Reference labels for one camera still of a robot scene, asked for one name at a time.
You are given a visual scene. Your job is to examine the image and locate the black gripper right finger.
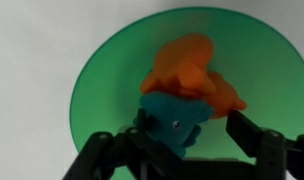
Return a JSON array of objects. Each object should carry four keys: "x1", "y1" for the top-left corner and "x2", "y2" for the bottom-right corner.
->
[{"x1": 226, "y1": 109, "x2": 304, "y2": 180}]

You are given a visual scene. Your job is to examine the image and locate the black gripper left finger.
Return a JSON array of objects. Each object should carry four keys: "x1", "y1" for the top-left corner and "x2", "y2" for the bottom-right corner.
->
[{"x1": 61, "y1": 108, "x2": 186, "y2": 180}]

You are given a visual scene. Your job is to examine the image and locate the teal green fish toy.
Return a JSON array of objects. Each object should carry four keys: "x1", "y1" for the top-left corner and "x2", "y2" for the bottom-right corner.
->
[{"x1": 133, "y1": 91, "x2": 215, "y2": 158}]

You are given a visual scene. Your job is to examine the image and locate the orange rubber toy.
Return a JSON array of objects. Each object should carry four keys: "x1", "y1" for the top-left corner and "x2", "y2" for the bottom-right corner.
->
[{"x1": 140, "y1": 33, "x2": 248, "y2": 120}]

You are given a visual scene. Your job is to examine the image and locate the green round plate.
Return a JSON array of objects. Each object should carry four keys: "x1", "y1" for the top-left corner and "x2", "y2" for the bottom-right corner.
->
[{"x1": 69, "y1": 7, "x2": 304, "y2": 180}]

